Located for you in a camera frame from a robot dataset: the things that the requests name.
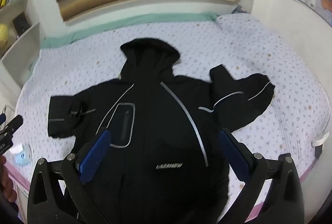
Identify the pink bed sheet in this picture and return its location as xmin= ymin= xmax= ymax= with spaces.
xmin=5 ymin=159 xmax=310 ymax=224

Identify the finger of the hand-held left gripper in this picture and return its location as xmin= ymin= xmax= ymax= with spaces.
xmin=4 ymin=114 xmax=24 ymax=135

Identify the green bed sheet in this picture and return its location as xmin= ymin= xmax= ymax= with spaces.
xmin=27 ymin=13 xmax=220 ymax=71

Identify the dark box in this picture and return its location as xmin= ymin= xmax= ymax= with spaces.
xmin=12 ymin=12 xmax=30 ymax=36

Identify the person's left hand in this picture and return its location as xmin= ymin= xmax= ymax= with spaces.
xmin=0 ymin=155 xmax=18 ymax=203

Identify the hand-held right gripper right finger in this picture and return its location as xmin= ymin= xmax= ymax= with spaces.
xmin=218 ymin=128 xmax=305 ymax=224

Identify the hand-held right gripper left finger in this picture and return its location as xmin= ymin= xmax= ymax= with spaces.
xmin=27 ymin=128 xmax=112 ymax=224

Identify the floral bed quilt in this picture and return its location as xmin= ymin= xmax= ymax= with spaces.
xmin=5 ymin=13 xmax=330 ymax=214

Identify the black hooded jacket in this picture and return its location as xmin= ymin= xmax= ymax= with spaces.
xmin=47 ymin=37 xmax=275 ymax=224

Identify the yellow round object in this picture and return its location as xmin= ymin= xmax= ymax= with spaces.
xmin=0 ymin=23 xmax=9 ymax=45

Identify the white plastic strap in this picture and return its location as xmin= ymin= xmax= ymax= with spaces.
xmin=311 ymin=132 xmax=326 ymax=148

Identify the white bookshelf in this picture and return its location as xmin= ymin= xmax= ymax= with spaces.
xmin=0 ymin=0 xmax=42 ymax=95

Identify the blue white packet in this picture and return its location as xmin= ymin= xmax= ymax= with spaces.
xmin=14 ymin=144 xmax=33 ymax=166

